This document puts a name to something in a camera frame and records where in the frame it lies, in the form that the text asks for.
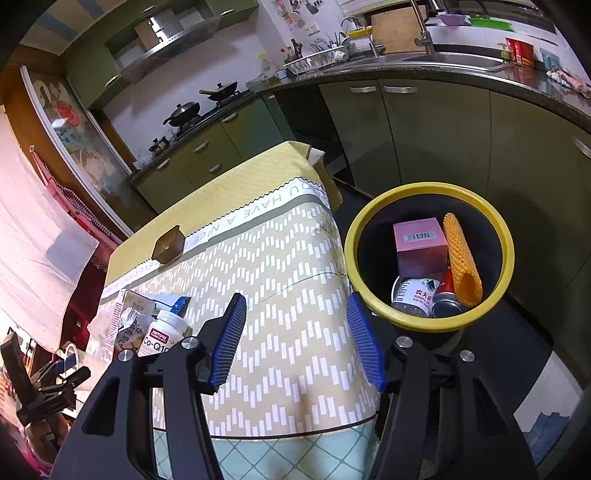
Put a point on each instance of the green plastic basin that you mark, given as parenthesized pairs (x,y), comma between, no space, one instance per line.
(489,23)

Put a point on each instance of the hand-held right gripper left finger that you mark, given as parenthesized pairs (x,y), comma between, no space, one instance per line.
(226,341)

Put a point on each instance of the green base cabinets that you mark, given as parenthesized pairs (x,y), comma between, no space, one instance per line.
(438,129)

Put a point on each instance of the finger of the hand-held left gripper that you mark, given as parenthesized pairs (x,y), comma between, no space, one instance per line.
(64,385)

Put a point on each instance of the pink crumpled cloth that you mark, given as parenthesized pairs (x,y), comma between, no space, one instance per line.
(570,79)

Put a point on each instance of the purple plastic basin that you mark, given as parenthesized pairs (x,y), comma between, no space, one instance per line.
(452,19)

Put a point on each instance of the black wok with lid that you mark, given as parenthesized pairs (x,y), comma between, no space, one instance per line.
(220,91)
(182,115)

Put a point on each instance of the small steel faucet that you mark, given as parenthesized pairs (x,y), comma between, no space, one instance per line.
(371,46)

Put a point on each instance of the white blue plastic packet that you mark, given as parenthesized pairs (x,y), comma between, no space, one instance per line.
(178,304)

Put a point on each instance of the steel range hood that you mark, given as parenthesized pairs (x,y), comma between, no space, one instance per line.
(171,41)

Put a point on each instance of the tall steel faucet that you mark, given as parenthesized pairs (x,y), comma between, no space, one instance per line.
(427,41)

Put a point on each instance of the pink cardboard box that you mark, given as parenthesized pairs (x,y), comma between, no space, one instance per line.
(420,254)

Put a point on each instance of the red paper cup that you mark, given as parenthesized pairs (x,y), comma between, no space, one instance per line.
(519,51)

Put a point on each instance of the wooden cutting board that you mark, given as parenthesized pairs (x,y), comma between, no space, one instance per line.
(397,30)

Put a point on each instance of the white curtain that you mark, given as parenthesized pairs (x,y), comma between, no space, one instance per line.
(32,258)

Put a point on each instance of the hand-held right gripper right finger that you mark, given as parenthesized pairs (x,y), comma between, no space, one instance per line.
(364,341)

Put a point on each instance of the black bin with yellow rim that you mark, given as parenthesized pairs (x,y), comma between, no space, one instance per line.
(429,189)

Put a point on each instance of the white supplement bottle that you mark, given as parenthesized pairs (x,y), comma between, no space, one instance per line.
(161,334)

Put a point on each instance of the yellow oil bottle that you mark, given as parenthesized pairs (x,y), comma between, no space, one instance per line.
(264,65)

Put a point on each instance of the black gas stove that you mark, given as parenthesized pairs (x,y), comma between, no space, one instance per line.
(207,110)

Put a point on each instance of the red metal can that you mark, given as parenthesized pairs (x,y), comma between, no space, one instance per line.
(447,302)

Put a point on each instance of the green wall cabinets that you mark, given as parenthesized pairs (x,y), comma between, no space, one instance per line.
(87,69)

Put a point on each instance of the sliding door with picture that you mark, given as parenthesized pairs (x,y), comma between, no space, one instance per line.
(69,129)

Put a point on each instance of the steel sink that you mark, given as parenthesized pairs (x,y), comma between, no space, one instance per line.
(452,60)

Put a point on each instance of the white dish rack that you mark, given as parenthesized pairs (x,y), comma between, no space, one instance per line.
(314,62)

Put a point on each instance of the blue floor rag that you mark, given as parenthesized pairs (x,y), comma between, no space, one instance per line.
(547,434)

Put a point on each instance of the group of sauce bottles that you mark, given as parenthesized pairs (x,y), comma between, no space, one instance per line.
(292,53)

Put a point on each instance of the brown plastic tray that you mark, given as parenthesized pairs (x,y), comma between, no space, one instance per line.
(168,244)

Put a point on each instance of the dark stone countertop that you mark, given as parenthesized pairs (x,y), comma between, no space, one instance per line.
(461,74)

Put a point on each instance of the orange foam net sleeve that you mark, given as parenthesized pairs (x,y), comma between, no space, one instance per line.
(459,258)

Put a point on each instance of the red checked apron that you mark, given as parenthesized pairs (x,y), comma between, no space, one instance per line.
(92,221)

